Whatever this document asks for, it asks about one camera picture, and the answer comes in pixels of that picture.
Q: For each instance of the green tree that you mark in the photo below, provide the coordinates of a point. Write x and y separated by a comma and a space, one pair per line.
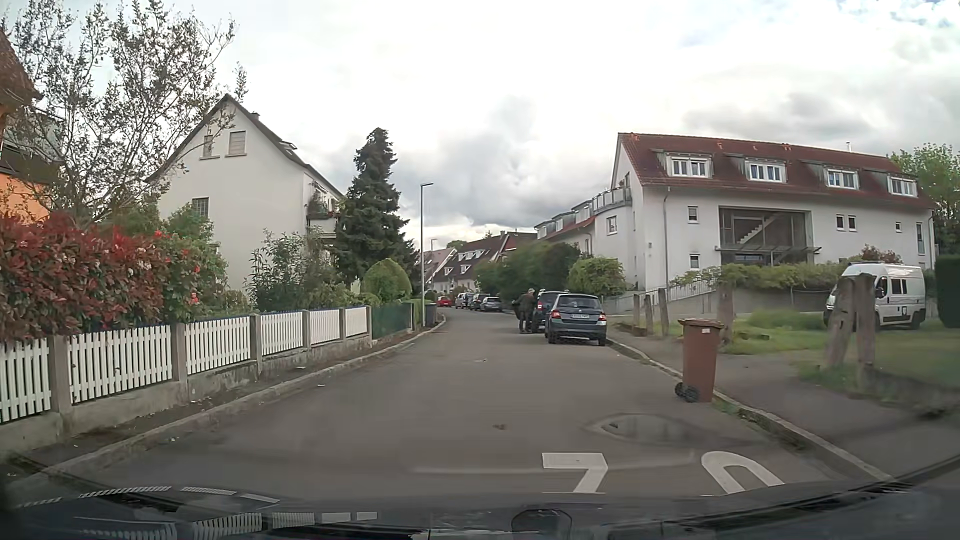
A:
936, 187

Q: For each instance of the wooden posts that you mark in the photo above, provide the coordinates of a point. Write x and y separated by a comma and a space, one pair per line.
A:
664, 309
851, 319

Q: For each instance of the grass lawn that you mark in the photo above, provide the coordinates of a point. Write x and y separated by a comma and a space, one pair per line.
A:
907, 349

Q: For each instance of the group of people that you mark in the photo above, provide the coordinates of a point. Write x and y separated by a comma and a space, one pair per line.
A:
526, 307

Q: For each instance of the row of houses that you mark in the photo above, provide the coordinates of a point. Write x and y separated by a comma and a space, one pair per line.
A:
469, 259

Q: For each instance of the tall dark conifer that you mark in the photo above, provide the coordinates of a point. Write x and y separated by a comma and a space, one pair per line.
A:
373, 206

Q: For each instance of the grey parked car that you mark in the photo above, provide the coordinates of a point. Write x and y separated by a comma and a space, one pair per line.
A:
576, 317

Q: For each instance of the grey asphalt road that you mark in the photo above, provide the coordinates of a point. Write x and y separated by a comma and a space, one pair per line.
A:
465, 397

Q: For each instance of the dark parked car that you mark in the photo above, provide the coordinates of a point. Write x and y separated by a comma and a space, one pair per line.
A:
546, 304

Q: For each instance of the green bushes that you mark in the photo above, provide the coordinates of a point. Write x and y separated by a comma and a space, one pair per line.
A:
555, 270

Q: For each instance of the white house with red roof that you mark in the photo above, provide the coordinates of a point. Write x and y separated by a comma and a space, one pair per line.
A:
750, 210

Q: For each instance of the bare-branched tree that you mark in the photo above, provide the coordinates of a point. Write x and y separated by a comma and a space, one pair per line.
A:
112, 90

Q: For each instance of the white picket fence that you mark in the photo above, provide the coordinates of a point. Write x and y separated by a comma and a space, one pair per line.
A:
120, 360

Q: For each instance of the white van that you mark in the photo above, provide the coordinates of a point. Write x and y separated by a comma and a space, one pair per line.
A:
892, 294

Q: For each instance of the red-leaved hedge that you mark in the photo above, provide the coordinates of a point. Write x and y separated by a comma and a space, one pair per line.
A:
67, 274

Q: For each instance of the row of parked cars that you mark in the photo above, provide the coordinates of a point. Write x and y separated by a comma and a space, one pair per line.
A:
474, 301

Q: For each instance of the round green bush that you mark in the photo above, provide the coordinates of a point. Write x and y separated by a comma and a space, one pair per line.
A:
386, 280

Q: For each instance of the green shrubs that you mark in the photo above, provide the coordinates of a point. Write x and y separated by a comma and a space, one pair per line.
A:
296, 274

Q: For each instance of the car's own bonnet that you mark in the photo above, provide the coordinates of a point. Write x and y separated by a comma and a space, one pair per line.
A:
480, 517

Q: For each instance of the brown wheelie bin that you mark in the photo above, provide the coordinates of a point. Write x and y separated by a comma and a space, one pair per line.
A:
700, 358

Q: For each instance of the dark green hedge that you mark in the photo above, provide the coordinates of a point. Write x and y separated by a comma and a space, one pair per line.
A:
948, 289

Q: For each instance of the lamp post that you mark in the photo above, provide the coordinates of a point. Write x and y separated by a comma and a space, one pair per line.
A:
421, 247

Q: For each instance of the orange building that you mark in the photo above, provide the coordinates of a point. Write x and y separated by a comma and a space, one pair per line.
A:
19, 150

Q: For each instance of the white gabled house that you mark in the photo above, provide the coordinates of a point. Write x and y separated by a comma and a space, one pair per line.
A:
255, 195

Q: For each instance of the green mesh fence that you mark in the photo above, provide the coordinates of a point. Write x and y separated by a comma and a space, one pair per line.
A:
391, 319

